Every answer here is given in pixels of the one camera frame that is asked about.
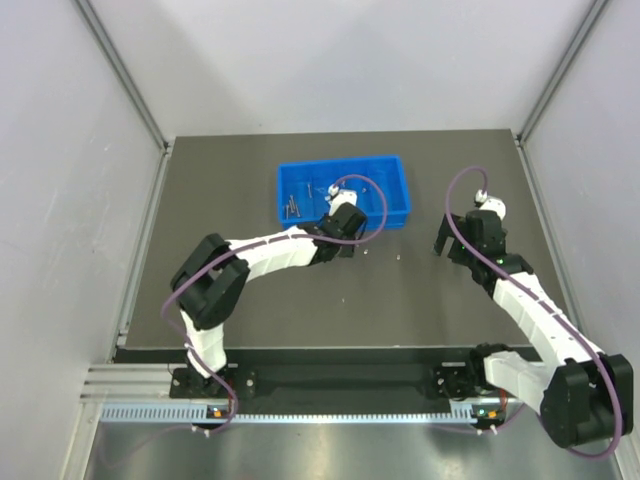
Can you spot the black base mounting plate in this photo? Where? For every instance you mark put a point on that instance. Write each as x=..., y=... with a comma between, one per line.
x=429, y=372

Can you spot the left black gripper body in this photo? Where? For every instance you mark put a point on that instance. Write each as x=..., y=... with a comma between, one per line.
x=350, y=220

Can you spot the blue plastic divided bin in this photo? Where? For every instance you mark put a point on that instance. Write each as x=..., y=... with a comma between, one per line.
x=386, y=191

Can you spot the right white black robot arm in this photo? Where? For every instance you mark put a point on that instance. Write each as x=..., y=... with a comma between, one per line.
x=579, y=393

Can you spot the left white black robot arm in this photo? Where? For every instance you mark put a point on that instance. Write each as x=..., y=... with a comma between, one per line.
x=208, y=285

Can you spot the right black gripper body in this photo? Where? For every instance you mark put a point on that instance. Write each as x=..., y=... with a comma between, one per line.
x=455, y=231

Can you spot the grey slotted cable duct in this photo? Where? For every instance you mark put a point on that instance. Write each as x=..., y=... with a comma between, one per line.
x=457, y=413

